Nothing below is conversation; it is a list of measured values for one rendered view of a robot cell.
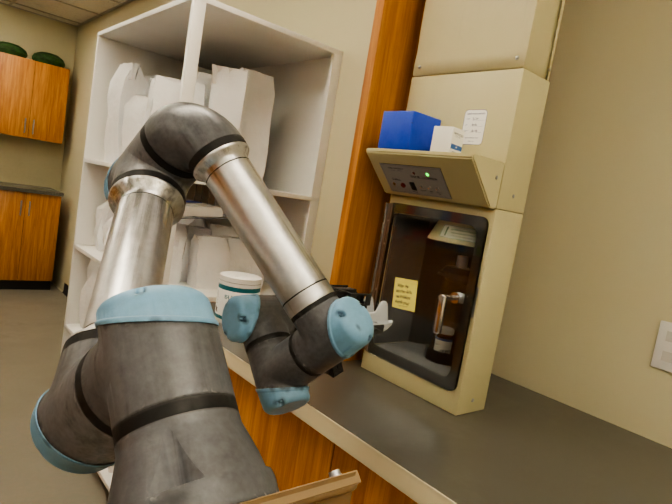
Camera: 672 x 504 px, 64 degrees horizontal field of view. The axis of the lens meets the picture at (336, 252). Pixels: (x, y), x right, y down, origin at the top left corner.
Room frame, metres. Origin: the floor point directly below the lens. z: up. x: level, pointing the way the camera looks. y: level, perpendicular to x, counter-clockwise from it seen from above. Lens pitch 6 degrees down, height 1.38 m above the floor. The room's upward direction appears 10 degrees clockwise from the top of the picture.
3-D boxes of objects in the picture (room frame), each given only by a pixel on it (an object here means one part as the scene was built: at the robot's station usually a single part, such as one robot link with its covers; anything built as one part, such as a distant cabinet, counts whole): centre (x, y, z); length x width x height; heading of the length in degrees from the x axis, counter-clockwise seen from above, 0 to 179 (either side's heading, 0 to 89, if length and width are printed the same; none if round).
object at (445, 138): (1.22, -0.20, 1.54); 0.05 x 0.05 x 0.06; 49
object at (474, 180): (1.25, -0.18, 1.46); 0.32 x 0.12 x 0.10; 41
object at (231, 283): (1.66, 0.28, 1.02); 0.13 x 0.13 x 0.15
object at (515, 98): (1.37, -0.32, 1.33); 0.32 x 0.25 x 0.77; 41
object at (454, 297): (1.18, -0.26, 1.17); 0.05 x 0.03 x 0.10; 131
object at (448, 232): (1.28, -0.22, 1.19); 0.30 x 0.01 x 0.40; 41
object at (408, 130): (1.31, -0.13, 1.56); 0.10 x 0.10 x 0.09; 41
